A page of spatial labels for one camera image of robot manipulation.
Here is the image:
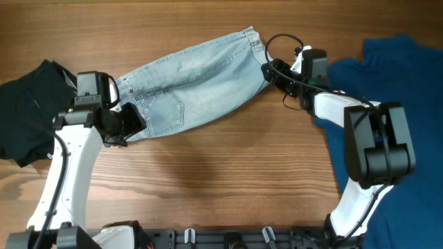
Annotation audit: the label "light blue denim shorts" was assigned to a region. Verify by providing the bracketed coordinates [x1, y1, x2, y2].
[116, 27, 269, 141]

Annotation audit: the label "left arm base joint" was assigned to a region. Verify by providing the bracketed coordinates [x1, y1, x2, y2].
[93, 221, 155, 249]

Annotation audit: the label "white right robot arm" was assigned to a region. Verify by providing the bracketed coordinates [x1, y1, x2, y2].
[261, 49, 416, 248]

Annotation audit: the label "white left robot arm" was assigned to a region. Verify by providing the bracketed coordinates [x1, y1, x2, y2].
[6, 71, 154, 248]

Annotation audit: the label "black garment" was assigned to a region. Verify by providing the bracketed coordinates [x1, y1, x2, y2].
[1, 59, 77, 167]

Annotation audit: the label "blue shirt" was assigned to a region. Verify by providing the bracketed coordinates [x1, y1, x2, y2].
[327, 35, 442, 248]

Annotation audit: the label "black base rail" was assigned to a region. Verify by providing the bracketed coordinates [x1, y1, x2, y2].
[145, 226, 363, 249]

